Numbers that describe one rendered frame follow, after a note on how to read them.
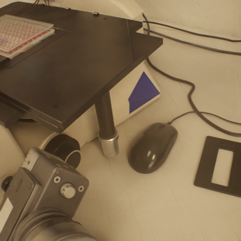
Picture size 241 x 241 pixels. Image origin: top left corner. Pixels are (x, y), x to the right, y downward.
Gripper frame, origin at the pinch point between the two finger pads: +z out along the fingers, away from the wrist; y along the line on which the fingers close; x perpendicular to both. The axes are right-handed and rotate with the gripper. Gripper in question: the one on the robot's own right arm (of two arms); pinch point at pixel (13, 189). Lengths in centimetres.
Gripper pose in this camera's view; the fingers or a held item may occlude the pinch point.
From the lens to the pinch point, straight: 39.8
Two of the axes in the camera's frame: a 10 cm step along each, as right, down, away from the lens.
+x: -6.8, -4.4, -5.8
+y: 4.5, -8.8, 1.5
